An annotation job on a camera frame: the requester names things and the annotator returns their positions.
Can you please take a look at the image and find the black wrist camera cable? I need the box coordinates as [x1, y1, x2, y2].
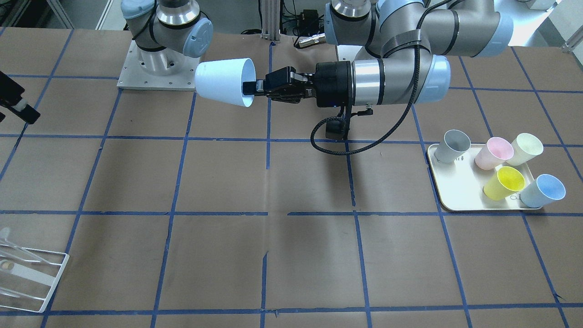
[310, 0, 460, 156]

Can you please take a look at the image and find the pink plastic cup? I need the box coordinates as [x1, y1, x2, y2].
[474, 137, 514, 170]

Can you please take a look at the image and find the aluminium frame post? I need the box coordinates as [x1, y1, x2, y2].
[259, 0, 281, 43]

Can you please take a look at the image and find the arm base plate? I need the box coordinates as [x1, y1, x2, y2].
[117, 41, 200, 91]
[337, 45, 362, 62]

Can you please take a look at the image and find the yellow plastic cup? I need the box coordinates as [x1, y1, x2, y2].
[483, 166, 526, 201]

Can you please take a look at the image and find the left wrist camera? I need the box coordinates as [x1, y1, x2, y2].
[325, 104, 373, 140]

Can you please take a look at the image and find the cream plastic cup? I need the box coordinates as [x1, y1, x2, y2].
[506, 133, 544, 166]

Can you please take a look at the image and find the white wire cup rack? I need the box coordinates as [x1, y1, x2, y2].
[0, 227, 70, 313]

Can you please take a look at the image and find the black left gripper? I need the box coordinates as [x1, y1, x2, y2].
[242, 61, 352, 108]

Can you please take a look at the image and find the cream plastic tray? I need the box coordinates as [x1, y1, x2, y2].
[427, 143, 531, 212]

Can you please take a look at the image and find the grey plastic cup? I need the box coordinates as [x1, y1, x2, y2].
[435, 129, 472, 164]

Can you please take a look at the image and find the silver metal connector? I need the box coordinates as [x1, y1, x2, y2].
[294, 33, 326, 49]

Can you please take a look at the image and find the light blue plastic cup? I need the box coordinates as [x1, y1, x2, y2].
[194, 58, 256, 107]

